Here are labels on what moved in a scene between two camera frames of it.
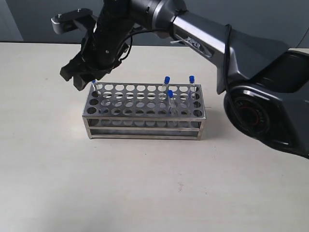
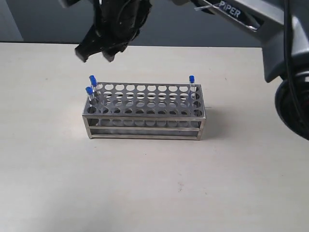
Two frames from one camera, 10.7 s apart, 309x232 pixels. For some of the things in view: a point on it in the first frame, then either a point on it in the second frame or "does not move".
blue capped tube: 93,83 does not move
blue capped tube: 165,89 → 89,90
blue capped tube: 170,95 → 93,82
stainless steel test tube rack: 144,111 does not move
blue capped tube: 191,80 does not move
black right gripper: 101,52 → 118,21
